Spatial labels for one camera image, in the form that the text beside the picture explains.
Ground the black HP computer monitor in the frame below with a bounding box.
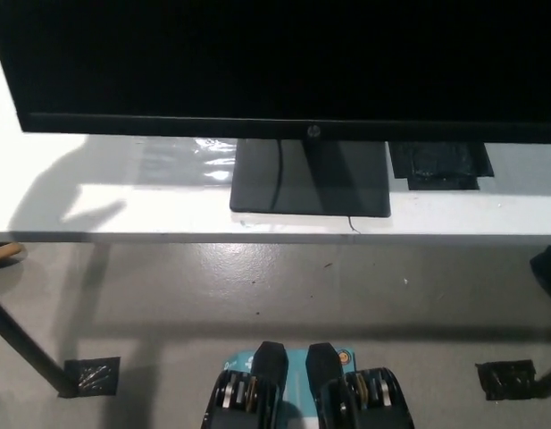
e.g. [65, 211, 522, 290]
[0, 0, 551, 146]

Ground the black glossy monitor stand base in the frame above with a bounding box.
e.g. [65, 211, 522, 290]
[229, 138, 392, 220]

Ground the clear plastic film sheet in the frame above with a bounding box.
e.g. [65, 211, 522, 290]
[136, 137, 240, 191]

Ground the black tape patch on floor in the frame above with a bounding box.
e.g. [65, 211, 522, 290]
[62, 355, 122, 399]
[474, 357, 538, 401]

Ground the brown wooden object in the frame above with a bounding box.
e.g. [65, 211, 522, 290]
[0, 241, 21, 272]

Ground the black bulky object on floor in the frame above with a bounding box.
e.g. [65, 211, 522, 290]
[529, 244, 551, 310]

